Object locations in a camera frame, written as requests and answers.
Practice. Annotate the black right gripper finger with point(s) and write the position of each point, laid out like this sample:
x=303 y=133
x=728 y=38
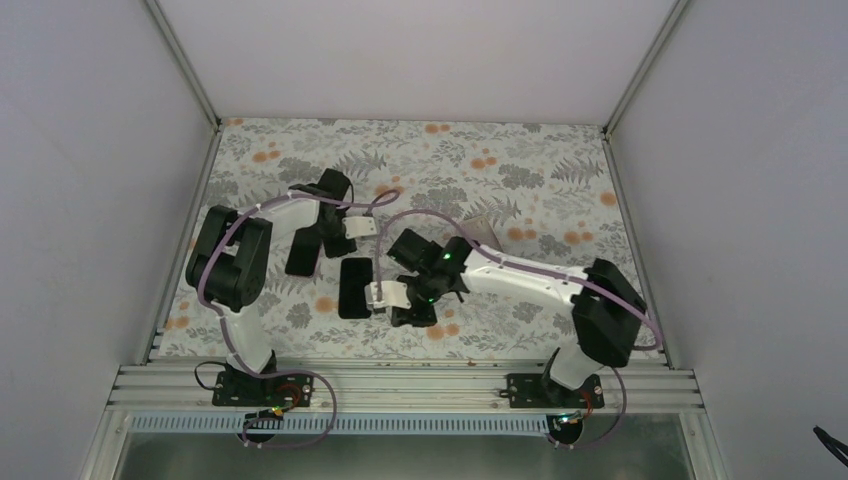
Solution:
x=422 y=315
x=400 y=317

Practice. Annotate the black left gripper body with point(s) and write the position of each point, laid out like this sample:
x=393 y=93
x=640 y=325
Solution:
x=328 y=229

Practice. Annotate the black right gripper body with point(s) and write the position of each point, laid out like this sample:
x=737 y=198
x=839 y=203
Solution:
x=427 y=287

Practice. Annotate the magenta phone black screen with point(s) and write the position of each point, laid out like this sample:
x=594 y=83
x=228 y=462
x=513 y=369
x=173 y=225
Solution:
x=304 y=253

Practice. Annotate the cream phone case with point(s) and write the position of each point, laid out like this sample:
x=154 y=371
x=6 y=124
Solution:
x=480 y=230

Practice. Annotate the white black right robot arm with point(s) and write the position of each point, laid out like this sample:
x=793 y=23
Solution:
x=604 y=308

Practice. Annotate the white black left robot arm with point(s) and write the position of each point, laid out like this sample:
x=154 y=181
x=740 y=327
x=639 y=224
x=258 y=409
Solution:
x=230 y=260

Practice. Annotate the floral patterned table mat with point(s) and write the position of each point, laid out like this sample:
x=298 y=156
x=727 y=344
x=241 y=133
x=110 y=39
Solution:
x=545 y=190

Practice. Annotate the black object at edge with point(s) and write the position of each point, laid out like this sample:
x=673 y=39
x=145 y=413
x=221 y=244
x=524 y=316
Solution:
x=834 y=446

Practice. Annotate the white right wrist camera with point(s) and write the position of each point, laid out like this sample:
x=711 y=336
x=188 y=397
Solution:
x=386 y=294

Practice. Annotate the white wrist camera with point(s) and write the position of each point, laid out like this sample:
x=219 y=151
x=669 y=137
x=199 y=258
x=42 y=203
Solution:
x=355 y=227
x=386 y=294

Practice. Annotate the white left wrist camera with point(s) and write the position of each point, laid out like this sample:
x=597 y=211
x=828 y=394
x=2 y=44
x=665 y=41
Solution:
x=355 y=227

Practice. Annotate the grey slotted cable duct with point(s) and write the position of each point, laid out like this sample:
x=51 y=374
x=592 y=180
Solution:
x=345 y=423

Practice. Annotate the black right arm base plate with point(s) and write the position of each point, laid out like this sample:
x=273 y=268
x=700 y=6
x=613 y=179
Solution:
x=527 y=391

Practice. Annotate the left aluminium corner post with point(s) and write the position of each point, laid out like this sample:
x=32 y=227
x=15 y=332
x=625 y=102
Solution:
x=185 y=67

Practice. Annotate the aluminium corner post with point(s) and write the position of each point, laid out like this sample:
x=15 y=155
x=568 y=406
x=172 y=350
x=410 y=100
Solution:
x=185 y=67
x=659 y=42

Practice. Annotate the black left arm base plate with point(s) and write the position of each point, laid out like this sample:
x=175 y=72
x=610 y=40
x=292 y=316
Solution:
x=234 y=388

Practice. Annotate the aluminium front rail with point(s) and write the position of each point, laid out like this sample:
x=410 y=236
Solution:
x=363 y=386

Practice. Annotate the right aluminium corner post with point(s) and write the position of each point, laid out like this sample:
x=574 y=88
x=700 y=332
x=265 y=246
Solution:
x=659 y=42

